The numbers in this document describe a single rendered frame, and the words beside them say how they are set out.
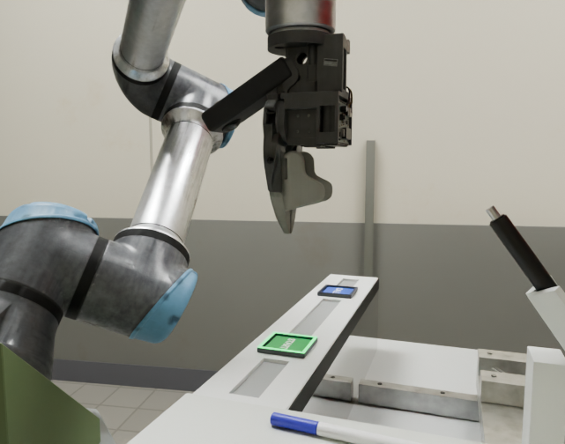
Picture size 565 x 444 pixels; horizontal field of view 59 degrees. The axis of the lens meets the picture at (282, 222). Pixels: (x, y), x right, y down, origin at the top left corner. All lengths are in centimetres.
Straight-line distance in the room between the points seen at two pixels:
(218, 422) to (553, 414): 24
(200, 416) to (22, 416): 21
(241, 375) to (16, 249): 32
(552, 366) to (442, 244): 207
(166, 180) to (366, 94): 169
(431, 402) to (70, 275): 52
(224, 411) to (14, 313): 30
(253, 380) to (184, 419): 11
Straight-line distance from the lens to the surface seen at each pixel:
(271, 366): 55
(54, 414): 63
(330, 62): 54
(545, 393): 36
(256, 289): 250
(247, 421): 43
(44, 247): 68
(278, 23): 54
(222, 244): 250
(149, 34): 81
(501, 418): 67
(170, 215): 77
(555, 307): 35
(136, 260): 70
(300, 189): 53
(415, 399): 78
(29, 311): 65
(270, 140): 52
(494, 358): 76
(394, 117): 239
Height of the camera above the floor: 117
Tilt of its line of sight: 6 degrees down
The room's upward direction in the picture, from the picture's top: straight up
